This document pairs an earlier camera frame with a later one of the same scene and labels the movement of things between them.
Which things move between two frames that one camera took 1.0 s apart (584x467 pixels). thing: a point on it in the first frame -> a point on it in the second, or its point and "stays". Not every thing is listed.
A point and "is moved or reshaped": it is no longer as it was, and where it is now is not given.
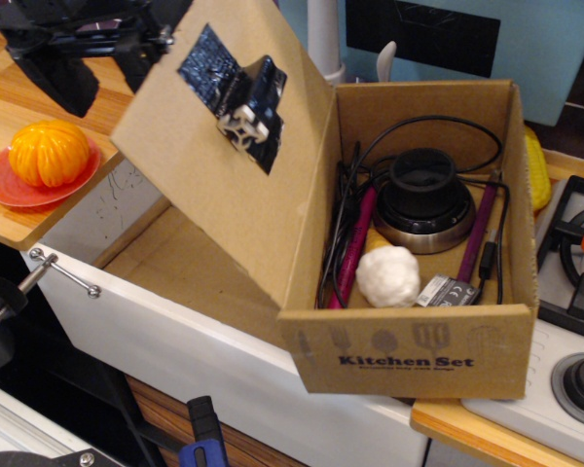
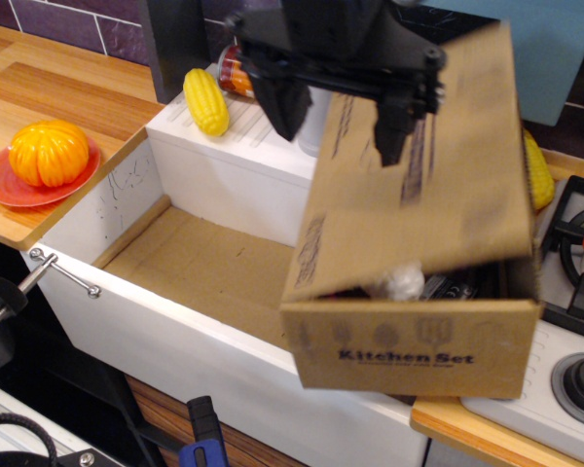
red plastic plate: x=7 y=181 stays
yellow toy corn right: x=539 y=181 stays
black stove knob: x=577 y=383 stays
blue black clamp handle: x=208 y=449 stays
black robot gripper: x=41 y=34 -> x=368 y=47
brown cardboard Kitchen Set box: x=273 y=221 is moved or reshaped
